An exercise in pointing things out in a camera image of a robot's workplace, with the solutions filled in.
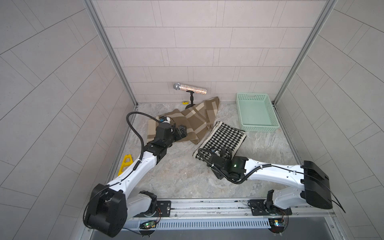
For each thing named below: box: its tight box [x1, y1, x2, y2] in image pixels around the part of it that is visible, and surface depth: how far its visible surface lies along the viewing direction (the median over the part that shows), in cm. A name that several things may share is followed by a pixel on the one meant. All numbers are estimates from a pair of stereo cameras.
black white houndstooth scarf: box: [193, 121, 247, 161], surface depth 96 cm
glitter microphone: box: [173, 83, 208, 95], surface depth 98 cm
